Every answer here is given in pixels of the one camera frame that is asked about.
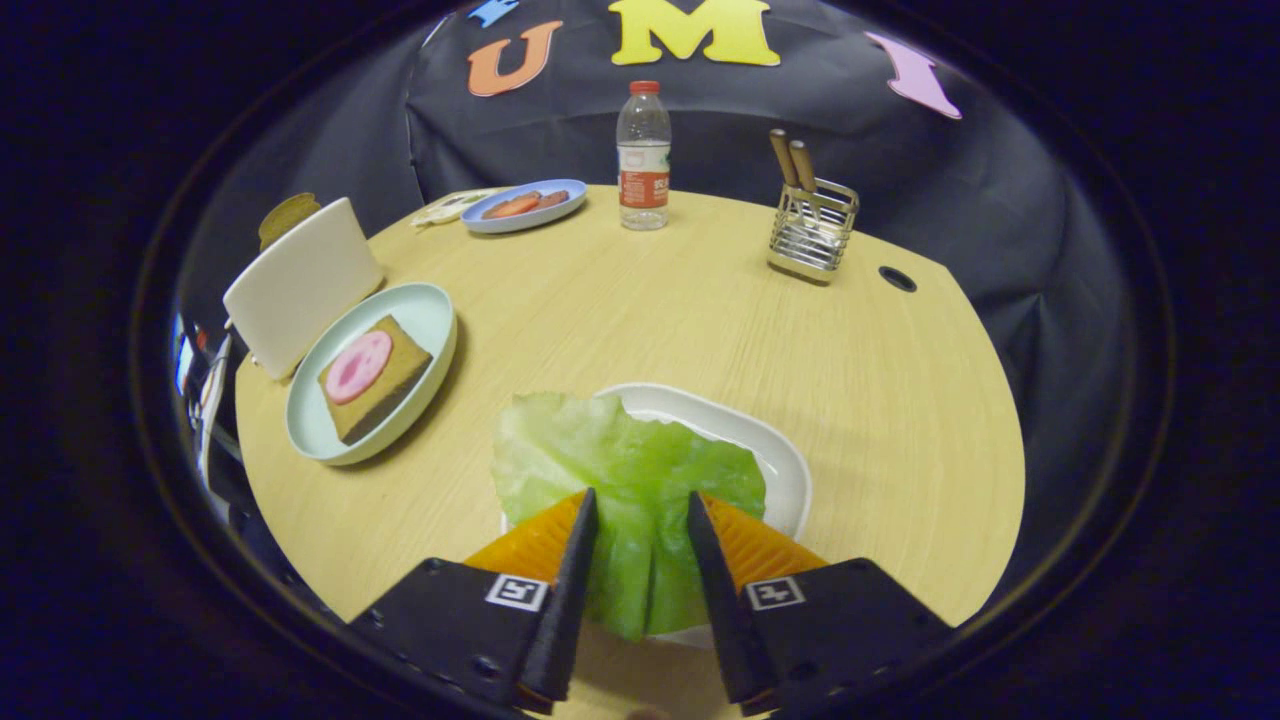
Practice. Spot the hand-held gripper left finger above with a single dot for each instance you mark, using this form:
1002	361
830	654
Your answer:
570	600

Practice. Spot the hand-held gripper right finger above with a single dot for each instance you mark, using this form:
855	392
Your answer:
720	600

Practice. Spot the green lettuce leaf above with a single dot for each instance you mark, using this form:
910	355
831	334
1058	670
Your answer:
640	480

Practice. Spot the white square plate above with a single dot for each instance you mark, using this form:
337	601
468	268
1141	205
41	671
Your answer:
760	440

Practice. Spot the brown bread slice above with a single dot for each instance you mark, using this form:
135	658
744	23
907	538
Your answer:
395	375

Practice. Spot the pink ham slice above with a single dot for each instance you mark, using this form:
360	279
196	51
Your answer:
358	367

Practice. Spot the pale green round plate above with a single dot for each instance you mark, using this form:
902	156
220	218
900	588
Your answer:
415	310

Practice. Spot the blue plate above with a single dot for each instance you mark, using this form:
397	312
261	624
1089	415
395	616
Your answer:
520	224

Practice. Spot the red tomato slice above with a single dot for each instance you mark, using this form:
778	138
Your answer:
518	205

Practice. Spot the brown meat patty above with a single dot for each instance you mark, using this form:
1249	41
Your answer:
489	209
553	198

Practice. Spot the white divided spice dish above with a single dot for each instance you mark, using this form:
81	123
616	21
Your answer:
445	207

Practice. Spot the white toaster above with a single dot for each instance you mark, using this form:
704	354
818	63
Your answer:
300	285

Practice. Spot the clear plastic water bottle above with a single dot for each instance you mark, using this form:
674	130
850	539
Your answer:
644	150

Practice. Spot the black backdrop cloth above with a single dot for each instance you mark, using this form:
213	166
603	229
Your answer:
900	180

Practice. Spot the white metal frame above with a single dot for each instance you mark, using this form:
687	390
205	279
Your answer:
210	400

